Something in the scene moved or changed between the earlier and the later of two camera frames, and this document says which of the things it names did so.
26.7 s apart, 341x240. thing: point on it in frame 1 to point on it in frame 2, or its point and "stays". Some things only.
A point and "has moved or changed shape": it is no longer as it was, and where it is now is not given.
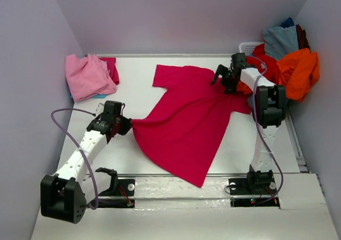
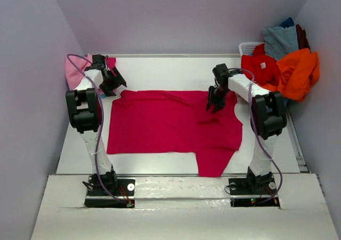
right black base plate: [253, 192] stays
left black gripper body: [123, 125] to [112, 82]
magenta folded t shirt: [112, 68] stays
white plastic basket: [248, 47] stays
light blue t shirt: [279, 41] stays
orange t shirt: [297, 71] stays
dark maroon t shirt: [302, 41] stays
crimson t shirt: [187, 134] has moved or changed shape
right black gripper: [225, 76] to [215, 96]
